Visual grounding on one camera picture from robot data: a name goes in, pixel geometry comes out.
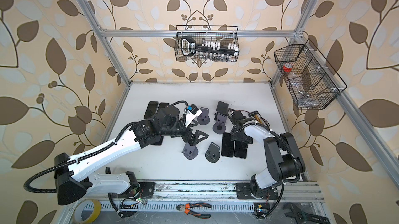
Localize black socket tool set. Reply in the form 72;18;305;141
180;36;240;57

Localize black connector board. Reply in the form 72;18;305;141
248;111;270;128

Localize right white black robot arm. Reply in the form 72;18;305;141
228;109;305;219

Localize red-edged black phone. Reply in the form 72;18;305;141
152;136;164;146

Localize back wire basket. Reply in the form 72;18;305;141
174;24;240;62

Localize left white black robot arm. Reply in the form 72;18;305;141
23;101;208;206

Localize yellow tape roll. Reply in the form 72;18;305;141
72;199;102;224

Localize red capped bottle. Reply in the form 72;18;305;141
282;63;293;74

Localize wire basket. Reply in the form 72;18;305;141
174;24;240;62
274;40;347;110

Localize black adjustable wrench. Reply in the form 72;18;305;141
283;203;330;224

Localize front left grey phone stand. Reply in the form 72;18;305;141
182;143;198;160

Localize back left grey phone stand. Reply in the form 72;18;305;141
197;107;211;125

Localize middle grey phone stand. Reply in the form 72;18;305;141
213;113;227;135

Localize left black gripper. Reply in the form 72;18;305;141
159;119;209;146

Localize orange handled pliers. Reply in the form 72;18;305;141
176;202;213;219

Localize grey phone stand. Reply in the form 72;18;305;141
182;143;198;160
205;142;221;163
197;107;211;125
213;113;227;135

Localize front right grey phone stand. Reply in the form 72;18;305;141
205;142;221;163

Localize right wire basket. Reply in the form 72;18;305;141
274;40;347;110

